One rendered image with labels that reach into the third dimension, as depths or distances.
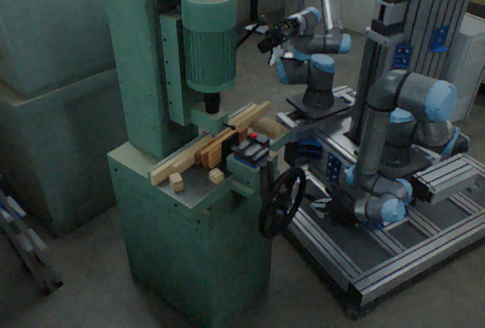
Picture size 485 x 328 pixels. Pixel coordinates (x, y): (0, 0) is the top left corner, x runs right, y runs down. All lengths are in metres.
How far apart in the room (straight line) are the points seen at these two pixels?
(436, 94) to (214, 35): 0.68
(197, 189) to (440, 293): 1.49
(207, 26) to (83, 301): 1.58
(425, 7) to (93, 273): 2.00
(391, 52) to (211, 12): 0.82
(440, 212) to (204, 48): 1.72
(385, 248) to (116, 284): 1.37
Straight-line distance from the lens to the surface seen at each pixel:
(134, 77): 1.82
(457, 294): 2.72
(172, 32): 1.62
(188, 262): 2.02
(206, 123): 1.74
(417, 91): 1.47
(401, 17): 2.00
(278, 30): 1.69
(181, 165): 1.71
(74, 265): 2.72
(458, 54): 2.20
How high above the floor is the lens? 2.01
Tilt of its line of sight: 37 degrees down
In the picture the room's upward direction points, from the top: straight up
